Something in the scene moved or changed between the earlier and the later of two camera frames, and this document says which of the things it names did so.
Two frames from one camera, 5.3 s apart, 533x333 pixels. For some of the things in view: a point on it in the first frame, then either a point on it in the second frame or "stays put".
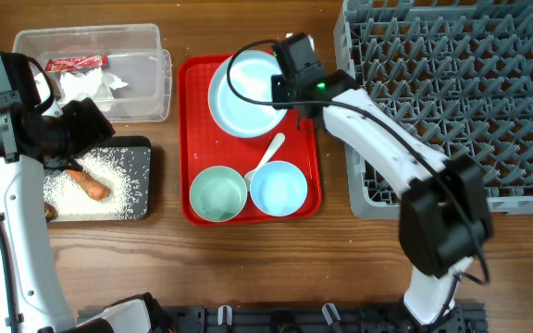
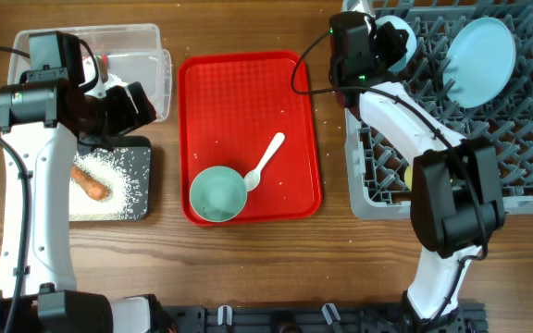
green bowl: (217, 193) stays put
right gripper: (278, 89) → (386, 36)
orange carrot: (94, 190) stays put
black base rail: (307, 319) stays put
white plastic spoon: (273, 148) stays put
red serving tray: (204, 142) stays put
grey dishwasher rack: (480, 80) stays put
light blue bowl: (278, 189) → (411, 43)
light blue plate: (240, 94) → (479, 64)
